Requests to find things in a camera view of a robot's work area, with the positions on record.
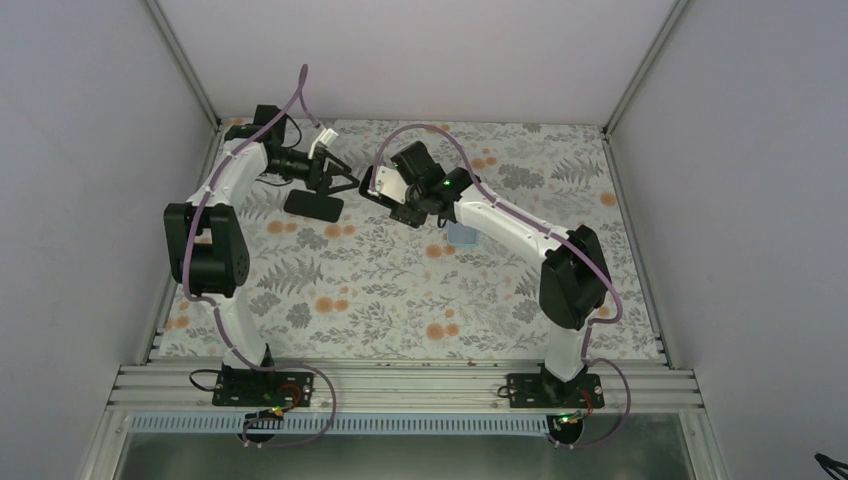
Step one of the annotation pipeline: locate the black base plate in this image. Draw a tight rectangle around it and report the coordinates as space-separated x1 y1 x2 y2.
211 369 314 409
497 373 605 409

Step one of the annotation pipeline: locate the left aluminium frame post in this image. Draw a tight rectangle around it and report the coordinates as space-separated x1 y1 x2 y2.
141 0 221 127

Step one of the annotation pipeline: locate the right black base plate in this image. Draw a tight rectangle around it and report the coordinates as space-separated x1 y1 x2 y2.
497 373 605 409

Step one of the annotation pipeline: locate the right aluminium frame post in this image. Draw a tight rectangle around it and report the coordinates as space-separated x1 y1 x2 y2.
603 0 690 138

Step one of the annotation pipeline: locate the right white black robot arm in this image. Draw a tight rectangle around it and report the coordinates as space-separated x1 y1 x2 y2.
360 141 611 407

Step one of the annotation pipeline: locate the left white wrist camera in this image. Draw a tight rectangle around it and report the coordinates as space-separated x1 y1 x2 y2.
307 127 339 159

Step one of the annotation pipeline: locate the black cable bottom right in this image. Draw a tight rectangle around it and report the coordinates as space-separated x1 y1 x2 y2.
814 452 848 480

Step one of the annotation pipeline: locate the aluminium frame post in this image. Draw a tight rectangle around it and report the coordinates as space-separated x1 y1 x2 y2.
603 0 690 138
141 0 221 127

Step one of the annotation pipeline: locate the black phone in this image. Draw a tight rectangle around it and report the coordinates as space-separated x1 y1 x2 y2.
283 190 345 223

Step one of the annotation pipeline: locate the slotted grey cable duct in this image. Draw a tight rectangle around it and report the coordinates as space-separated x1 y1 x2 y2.
129 412 548 436

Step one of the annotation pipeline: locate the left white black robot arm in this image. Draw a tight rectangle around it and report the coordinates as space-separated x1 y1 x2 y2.
163 105 359 405

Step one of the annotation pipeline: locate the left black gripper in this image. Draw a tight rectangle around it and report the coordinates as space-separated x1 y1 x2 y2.
265 146 359 197

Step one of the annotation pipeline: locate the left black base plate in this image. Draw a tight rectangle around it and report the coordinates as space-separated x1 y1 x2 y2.
211 369 314 409

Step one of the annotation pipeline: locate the aluminium front rail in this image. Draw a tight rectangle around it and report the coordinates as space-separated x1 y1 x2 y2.
107 360 705 413

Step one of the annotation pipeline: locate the light blue phone case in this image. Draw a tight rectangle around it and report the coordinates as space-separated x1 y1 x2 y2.
446 222 479 248

